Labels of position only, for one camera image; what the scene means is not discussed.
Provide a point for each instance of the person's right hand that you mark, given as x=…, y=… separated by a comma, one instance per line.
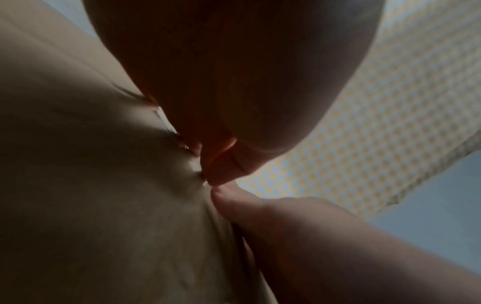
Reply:
x=319, y=252

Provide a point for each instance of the person's left hand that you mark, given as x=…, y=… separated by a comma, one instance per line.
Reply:
x=244, y=74

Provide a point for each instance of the cardboard box with white label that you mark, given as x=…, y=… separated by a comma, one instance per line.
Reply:
x=94, y=193

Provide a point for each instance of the yellow white checked cloth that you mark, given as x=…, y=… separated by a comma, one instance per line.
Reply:
x=394, y=118

